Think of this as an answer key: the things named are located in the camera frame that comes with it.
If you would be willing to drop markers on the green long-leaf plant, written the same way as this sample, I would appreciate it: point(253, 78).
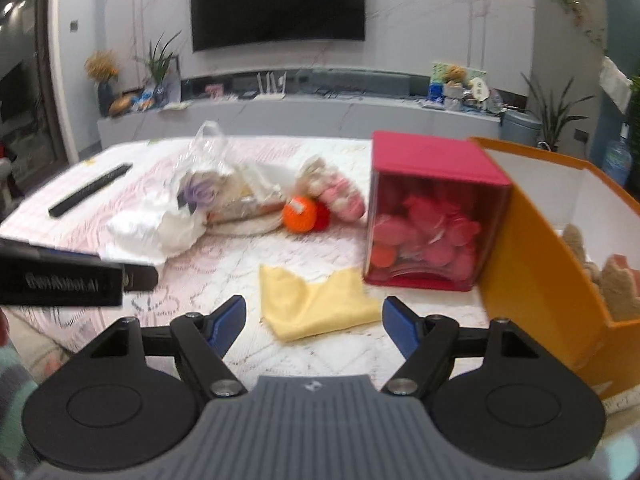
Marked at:
point(160, 60)

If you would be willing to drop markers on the hanging green vine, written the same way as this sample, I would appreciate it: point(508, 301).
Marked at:
point(570, 0)

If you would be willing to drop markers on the beige plush toy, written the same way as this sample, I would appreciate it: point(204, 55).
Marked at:
point(577, 242)

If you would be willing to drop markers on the brown teddy bear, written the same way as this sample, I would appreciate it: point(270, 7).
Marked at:
point(454, 77)

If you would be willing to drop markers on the person's patterned clothing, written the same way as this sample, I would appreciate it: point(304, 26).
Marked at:
point(15, 375)

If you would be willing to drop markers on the orange ball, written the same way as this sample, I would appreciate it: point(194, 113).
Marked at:
point(299, 214)

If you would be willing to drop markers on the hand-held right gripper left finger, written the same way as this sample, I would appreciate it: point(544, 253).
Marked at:
point(232, 317)

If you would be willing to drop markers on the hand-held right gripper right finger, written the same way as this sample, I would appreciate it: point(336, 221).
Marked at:
point(398, 323)

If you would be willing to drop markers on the black wall television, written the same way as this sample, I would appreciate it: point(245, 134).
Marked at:
point(277, 5)

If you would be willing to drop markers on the purple fabric flower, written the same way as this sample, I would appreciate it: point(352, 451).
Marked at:
point(200, 191)

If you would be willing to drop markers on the clear plastic bag with items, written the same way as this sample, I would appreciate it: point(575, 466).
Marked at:
point(247, 210)

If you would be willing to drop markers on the white router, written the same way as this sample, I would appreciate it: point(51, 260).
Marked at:
point(270, 85)

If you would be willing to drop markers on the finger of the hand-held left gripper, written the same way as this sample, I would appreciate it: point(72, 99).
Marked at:
point(141, 277)

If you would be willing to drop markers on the yellow cloth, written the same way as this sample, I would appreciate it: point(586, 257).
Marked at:
point(315, 305)

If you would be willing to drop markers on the snack bags on cabinet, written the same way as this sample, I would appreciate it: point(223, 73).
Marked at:
point(137, 100)

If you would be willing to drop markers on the white crumpled cloth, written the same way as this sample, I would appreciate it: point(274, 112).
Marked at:
point(150, 225)

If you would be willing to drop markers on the grey television cabinet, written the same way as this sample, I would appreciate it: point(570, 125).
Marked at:
point(300, 115)

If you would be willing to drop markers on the red ball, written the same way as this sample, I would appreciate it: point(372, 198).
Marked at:
point(324, 217)

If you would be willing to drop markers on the pink white knitted toy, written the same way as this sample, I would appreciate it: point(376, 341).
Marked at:
point(332, 190)

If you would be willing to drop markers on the potted plant with long leaves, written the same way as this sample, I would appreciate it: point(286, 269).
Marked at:
point(555, 110)

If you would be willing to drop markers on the large blue water bottle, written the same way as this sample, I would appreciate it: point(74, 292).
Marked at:
point(617, 157)

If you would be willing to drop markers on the pink white patterned tablecloth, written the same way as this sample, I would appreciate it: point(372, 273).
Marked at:
point(250, 270)

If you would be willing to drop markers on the black remote control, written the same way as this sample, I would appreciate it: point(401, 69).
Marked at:
point(90, 189)

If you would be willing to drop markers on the orange cardboard box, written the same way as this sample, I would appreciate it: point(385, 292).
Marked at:
point(540, 270)

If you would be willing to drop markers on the yellow flowers in dark vase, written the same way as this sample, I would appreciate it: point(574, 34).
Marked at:
point(102, 80)

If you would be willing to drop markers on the white hanging paper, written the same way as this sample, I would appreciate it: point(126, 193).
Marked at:
point(615, 82)

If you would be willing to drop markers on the red box with clear side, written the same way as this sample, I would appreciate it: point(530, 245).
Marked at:
point(430, 210)

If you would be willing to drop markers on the grey trash bin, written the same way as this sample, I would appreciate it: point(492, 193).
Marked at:
point(520, 127)

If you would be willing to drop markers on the yellow snack packet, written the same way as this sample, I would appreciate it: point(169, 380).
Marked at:
point(620, 282)

